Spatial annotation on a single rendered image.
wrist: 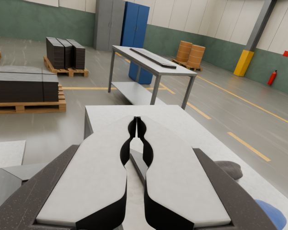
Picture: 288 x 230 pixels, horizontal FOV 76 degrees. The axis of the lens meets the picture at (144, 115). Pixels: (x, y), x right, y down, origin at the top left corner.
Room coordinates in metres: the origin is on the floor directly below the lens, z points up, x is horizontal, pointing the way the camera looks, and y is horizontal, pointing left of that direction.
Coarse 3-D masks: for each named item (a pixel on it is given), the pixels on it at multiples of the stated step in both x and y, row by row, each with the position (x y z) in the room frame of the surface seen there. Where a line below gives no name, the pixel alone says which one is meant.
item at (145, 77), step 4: (132, 64) 4.94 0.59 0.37; (136, 64) 4.74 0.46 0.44; (132, 68) 4.91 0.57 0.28; (136, 68) 4.70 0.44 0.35; (132, 72) 4.88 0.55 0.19; (136, 72) 4.67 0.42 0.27; (140, 72) 4.57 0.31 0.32; (144, 72) 4.63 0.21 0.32; (148, 72) 4.69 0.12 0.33; (132, 76) 4.84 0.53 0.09; (140, 76) 4.58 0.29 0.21; (144, 76) 4.64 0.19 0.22; (148, 76) 4.70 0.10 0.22; (152, 76) 4.77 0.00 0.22; (140, 80) 4.59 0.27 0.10; (144, 80) 4.66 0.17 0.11; (148, 80) 4.71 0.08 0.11
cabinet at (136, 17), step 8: (128, 8) 8.30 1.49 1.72; (136, 8) 8.48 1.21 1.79; (144, 8) 8.68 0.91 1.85; (128, 16) 8.32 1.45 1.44; (136, 16) 8.51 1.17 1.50; (144, 16) 8.71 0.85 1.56; (128, 24) 8.35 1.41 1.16; (136, 24) 8.54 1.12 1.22; (144, 24) 8.75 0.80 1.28; (128, 32) 8.38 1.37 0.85; (136, 32) 8.57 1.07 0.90; (144, 32) 8.78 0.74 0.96; (128, 40) 8.41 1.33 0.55; (136, 40) 8.60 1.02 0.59
